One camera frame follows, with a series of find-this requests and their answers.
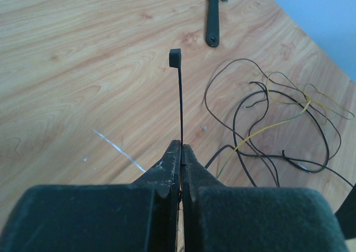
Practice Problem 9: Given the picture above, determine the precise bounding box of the black adjustable wrench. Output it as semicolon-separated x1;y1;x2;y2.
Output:
205;0;228;48

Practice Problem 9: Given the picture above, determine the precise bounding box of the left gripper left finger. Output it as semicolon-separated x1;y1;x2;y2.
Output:
1;140;181;251

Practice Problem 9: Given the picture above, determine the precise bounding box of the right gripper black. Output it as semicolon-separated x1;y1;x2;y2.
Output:
335;186;356;240

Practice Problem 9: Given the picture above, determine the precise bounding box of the black zip tie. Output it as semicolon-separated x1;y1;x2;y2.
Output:
169;48;184;146

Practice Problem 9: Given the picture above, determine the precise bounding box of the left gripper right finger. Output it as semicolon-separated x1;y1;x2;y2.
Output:
181;145;348;251

